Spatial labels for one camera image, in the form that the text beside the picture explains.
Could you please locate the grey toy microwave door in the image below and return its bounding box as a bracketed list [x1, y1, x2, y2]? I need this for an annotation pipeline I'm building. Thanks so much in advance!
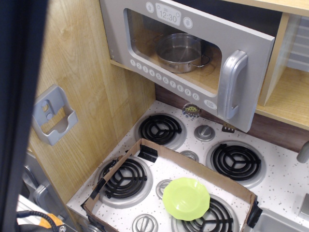
[100, 0, 281, 132]

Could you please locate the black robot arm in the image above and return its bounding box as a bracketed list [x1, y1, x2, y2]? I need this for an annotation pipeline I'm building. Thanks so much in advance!
[0, 0, 48, 232]

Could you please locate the steel pot in microwave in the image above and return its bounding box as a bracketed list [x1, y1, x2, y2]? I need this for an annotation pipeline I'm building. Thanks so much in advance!
[155, 33, 212, 73]

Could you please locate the back left black burner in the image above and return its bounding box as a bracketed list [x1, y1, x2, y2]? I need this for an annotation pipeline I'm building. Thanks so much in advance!
[138, 114, 183, 145]

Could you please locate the black burner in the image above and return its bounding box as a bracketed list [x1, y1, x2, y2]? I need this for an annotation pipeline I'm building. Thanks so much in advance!
[210, 142, 262, 181]
[138, 114, 183, 145]
[100, 158, 148, 200]
[181, 197, 234, 232]

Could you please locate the round hanging glass ornament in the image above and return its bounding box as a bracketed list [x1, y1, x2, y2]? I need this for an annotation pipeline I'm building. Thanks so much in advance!
[182, 103, 202, 119]

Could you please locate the grey middle small knob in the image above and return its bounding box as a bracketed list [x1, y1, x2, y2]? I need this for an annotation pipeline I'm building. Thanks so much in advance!
[180, 150, 199, 162]

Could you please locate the grey back stove knob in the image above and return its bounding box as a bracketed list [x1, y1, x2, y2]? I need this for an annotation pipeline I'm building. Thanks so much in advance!
[194, 125, 215, 142]

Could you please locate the grey stove knob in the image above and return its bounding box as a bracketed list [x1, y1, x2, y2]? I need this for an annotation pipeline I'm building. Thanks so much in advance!
[132, 214, 158, 232]
[194, 125, 215, 142]
[155, 179, 171, 200]

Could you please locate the front left black burner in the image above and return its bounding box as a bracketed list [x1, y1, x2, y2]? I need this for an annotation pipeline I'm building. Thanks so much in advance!
[100, 158, 148, 200]

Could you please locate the small hanging spatula charm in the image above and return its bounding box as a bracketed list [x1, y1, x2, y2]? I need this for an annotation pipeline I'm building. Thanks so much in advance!
[222, 123, 236, 133]

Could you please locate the grey centre stove knob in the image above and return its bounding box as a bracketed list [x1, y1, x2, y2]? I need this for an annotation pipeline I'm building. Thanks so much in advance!
[155, 179, 171, 200]

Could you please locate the lime green plastic plate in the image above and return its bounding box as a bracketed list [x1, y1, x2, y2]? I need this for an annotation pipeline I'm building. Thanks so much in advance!
[162, 177, 211, 221]

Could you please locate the back right black burner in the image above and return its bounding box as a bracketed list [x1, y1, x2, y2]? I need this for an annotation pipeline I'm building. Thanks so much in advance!
[210, 142, 262, 181]

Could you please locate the grey front stove knob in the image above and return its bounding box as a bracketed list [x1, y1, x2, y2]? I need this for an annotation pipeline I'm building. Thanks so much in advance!
[132, 214, 158, 232]

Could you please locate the front right black burner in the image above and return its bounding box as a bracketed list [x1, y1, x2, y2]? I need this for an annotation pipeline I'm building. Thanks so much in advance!
[181, 197, 234, 232]

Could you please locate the grey sink faucet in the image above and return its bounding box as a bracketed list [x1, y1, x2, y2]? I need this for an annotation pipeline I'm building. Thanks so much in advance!
[296, 141, 309, 163]

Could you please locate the steel toy sink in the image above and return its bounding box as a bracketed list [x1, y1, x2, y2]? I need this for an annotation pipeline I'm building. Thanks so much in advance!
[251, 208, 309, 232]

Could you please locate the brown cardboard frame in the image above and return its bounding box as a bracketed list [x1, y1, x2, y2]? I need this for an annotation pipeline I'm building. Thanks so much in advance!
[80, 139, 262, 232]

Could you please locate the grey wall phone holder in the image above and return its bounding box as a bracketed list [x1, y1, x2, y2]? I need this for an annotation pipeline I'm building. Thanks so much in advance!
[32, 84, 78, 145]

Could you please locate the grey fridge door handle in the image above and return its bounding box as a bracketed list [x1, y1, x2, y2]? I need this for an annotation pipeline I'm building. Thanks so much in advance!
[33, 185, 63, 216]

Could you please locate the orange and black cable device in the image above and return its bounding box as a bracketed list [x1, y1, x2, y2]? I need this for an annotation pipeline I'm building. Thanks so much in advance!
[16, 210, 67, 232]

